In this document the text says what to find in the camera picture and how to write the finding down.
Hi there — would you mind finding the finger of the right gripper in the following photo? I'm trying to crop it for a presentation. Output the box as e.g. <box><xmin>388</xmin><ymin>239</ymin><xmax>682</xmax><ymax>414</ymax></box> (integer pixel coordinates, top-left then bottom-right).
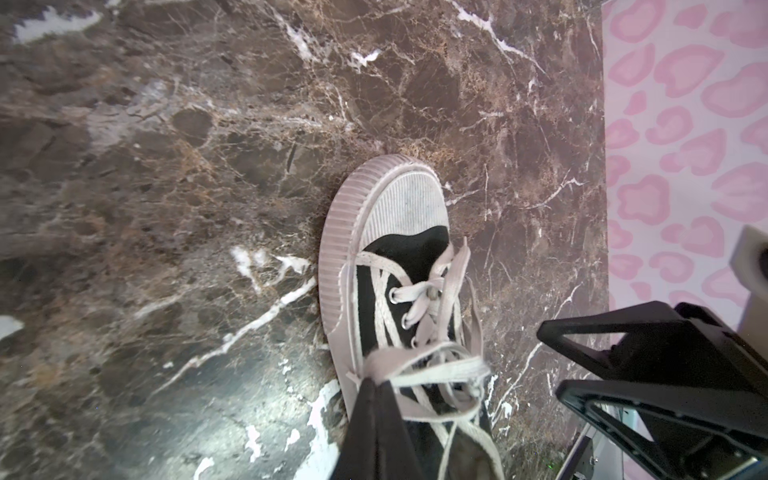
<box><xmin>556</xmin><ymin>380</ymin><xmax>767</xmax><ymax>479</ymax></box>
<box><xmin>537</xmin><ymin>301</ymin><xmax>767</xmax><ymax>384</ymax></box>

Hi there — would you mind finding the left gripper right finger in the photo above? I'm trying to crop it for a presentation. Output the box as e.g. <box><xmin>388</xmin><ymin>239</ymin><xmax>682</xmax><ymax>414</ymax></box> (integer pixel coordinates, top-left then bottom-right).
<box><xmin>377</xmin><ymin>382</ymin><xmax>424</xmax><ymax>480</ymax></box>

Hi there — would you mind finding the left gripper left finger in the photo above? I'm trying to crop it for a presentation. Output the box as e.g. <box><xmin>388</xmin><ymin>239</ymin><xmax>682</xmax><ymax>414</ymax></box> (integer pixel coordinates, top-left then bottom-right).
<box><xmin>330</xmin><ymin>379</ymin><xmax>377</xmax><ymax>480</ymax></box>

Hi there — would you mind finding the white shoelace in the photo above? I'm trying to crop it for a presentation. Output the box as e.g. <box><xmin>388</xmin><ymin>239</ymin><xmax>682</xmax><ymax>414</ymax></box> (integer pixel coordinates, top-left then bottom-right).
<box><xmin>356</xmin><ymin>246</ymin><xmax>504</xmax><ymax>479</ymax></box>

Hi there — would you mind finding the black white sneaker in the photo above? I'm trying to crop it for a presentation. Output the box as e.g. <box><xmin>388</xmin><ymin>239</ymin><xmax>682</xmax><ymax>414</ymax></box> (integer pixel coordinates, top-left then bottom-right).
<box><xmin>318</xmin><ymin>155</ymin><xmax>504</xmax><ymax>479</ymax></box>

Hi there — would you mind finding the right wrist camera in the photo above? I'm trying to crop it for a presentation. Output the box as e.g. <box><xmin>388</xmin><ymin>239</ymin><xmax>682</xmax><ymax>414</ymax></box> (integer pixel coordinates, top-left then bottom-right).
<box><xmin>730</xmin><ymin>225</ymin><xmax>767</xmax><ymax>358</ymax></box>

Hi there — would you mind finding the aluminium rail base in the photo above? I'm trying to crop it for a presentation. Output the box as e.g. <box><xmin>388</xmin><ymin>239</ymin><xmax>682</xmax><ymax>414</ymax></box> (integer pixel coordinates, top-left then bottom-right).
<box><xmin>556</xmin><ymin>423</ymin><xmax>624</xmax><ymax>480</ymax></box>

